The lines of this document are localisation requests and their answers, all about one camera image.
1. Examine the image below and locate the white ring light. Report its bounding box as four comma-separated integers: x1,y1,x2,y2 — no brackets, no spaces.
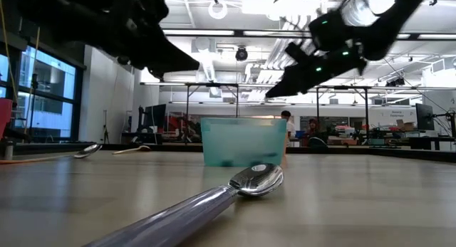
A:
207,0,229,21

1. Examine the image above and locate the round black ceiling camera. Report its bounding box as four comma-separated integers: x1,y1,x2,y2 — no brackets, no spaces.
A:
234,46,249,63

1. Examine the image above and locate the cardboard box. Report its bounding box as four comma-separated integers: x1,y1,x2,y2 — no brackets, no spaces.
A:
395,118,416,132

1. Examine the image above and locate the black tripod stand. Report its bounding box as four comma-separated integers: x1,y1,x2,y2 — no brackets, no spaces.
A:
28,73,39,143

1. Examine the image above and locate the black computer monitor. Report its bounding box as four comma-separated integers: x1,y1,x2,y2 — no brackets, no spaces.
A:
141,103,167,134
415,103,435,131

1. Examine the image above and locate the orange-handled silver spoon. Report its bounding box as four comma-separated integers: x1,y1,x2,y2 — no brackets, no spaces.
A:
0,143,103,166

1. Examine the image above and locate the grey cylinder post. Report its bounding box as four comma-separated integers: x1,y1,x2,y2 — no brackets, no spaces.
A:
3,140,15,161

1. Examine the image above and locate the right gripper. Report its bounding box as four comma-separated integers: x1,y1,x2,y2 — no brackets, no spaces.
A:
265,42,368,98

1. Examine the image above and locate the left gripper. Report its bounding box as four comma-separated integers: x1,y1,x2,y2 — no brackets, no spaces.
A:
113,0,200,79

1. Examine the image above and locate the black metal gantry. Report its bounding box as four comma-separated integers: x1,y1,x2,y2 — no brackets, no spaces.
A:
315,85,370,117
140,82,240,117

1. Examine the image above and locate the gold spoon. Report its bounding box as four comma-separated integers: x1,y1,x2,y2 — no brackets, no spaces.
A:
112,144,152,156

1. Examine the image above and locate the teal plastic bin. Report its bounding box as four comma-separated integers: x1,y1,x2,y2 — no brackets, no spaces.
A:
200,117,288,168

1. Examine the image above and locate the purple-handled silver spoon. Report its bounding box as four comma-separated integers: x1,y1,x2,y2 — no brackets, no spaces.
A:
82,162,285,247

